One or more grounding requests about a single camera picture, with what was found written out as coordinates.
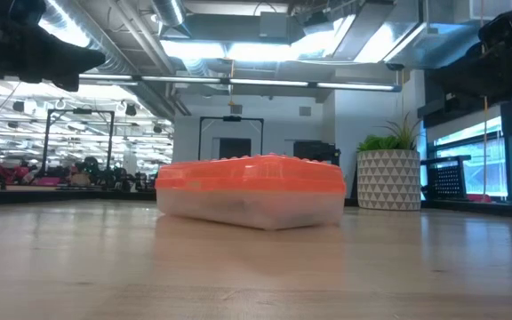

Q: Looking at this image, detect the orange pencil box lid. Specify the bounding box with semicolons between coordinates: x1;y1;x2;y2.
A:
154;152;348;196

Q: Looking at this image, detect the clear plastic pencil box base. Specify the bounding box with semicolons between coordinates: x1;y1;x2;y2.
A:
155;188;347;232

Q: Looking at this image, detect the black perforated basket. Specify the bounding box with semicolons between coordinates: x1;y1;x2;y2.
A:
420;155;473;203

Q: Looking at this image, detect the green plant in patterned pot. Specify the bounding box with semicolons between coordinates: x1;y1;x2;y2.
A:
356;112;423;212

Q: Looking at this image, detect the long ceiling light bar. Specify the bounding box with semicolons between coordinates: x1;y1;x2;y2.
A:
77;72;404;93

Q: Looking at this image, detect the black machine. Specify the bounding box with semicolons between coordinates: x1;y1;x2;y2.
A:
292;140;342;167

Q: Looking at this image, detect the grey ceiling box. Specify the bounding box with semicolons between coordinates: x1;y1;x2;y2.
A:
259;12;290;39

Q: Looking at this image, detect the silver round air duct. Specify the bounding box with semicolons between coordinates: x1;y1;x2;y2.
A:
37;0;187;117

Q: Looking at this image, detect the black gantry frame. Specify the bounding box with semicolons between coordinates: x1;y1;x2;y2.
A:
41;108;116;180
197;115;266;157

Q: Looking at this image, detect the silver rectangular air duct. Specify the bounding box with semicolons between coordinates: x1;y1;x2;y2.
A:
332;0;480;70

